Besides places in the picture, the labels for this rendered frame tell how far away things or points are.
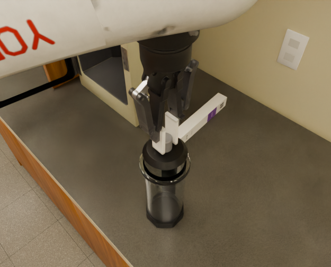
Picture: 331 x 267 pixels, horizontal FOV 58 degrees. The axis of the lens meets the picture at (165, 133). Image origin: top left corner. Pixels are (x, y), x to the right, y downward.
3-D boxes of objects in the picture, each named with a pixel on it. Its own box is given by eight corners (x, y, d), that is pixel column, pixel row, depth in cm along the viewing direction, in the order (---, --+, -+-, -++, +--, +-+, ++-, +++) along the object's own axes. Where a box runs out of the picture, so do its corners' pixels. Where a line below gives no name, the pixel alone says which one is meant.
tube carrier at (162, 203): (164, 184, 83) (164, 133, 67) (194, 208, 78) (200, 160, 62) (135, 208, 78) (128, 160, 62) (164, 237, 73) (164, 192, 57)
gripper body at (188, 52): (168, 15, 45) (167, 67, 52) (124, 36, 41) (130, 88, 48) (206, 34, 41) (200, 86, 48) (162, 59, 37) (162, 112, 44)
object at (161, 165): (165, 134, 66) (165, 113, 61) (196, 158, 62) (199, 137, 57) (133, 157, 62) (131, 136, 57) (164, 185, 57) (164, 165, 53)
